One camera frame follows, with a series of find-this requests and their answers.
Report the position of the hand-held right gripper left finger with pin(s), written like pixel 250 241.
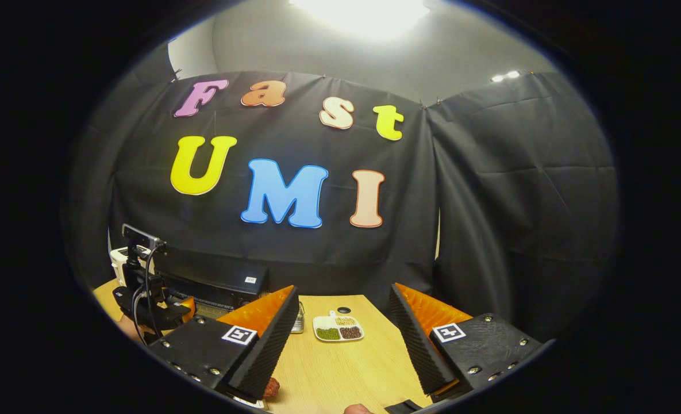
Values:
pixel 271 345

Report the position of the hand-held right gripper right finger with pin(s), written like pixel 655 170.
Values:
pixel 420 345

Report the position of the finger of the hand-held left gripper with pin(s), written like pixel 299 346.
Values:
pixel 188 307

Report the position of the red-brown meat piece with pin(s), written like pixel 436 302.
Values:
pixel 271 388

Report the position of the black electric oven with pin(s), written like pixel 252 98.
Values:
pixel 219 276

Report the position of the small white ribbed tray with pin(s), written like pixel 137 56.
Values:
pixel 251 402

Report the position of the white toaster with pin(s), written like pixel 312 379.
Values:
pixel 118 264

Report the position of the white divided bean plate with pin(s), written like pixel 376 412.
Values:
pixel 338 330

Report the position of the small ceiling light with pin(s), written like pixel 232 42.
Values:
pixel 506 76

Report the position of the large ceiling light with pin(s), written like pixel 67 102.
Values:
pixel 363 14

